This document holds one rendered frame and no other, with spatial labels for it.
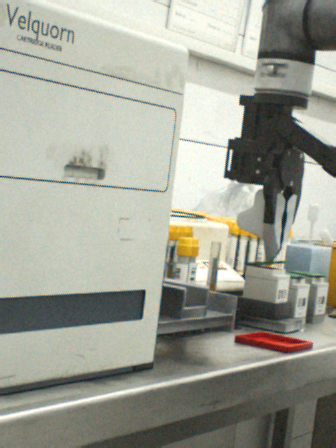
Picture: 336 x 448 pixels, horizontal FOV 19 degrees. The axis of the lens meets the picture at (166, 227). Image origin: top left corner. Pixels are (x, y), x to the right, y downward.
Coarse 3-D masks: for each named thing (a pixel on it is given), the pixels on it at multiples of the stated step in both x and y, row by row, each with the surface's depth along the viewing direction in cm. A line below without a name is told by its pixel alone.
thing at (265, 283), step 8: (248, 272) 128; (256, 272) 128; (264, 272) 127; (272, 272) 127; (280, 272) 129; (248, 280) 128; (256, 280) 128; (264, 280) 127; (272, 280) 127; (280, 280) 127; (288, 280) 129; (248, 288) 128; (256, 288) 128; (264, 288) 127; (272, 288) 126; (280, 288) 127; (248, 296) 128; (256, 296) 128; (264, 296) 127; (272, 296) 126; (280, 296) 128
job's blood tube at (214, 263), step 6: (216, 246) 125; (216, 252) 125; (210, 258) 126; (216, 258) 125; (210, 264) 126; (216, 264) 126; (210, 270) 126; (216, 270) 126; (210, 276) 126; (216, 276) 126; (210, 282) 126; (216, 282) 126; (210, 288) 126; (216, 288) 126
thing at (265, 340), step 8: (240, 336) 114; (248, 336) 116; (256, 336) 118; (264, 336) 119; (272, 336) 118; (280, 336) 118; (248, 344) 113; (256, 344) 112; (264, 344) 112; (272, 344) 111; (280, 344) 115; (288, 344) 116; (296, 344) 113; (304, 344) 114; (312, 344) 116; (288, 352) 110
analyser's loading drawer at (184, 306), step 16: (176, 288) 99; (192, 288) 103; (208, 288) 103; (160, 304) 100; (176, 304) 99; (192, 304) 103; (208, 304) 109; (224, 304) 107; (160, 320) 96; (176, 320) 98; (192, 320) 100; (208, 320) 103; (224, 320) 105
